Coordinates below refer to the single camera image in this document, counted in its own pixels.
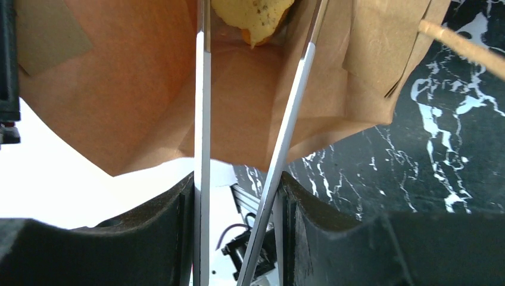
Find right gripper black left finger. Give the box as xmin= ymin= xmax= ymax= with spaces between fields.
xmin=1 ymin=175 xmax=194 ymax=285

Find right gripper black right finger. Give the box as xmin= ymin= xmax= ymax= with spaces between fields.
xmin=278 ymin=172 xmax=504 ymax=285

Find metal food tongs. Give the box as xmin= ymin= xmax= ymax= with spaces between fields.
xmin=192 ymin=0 xmax=330 ymax=286

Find red brown paper bag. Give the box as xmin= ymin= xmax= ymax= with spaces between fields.
xmin=15 ymin=1 xmax=456 ymax=175

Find round yellow fake bread slice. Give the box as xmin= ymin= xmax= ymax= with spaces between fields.
xmin=211 ymin=0 xmax=295 ymax=48

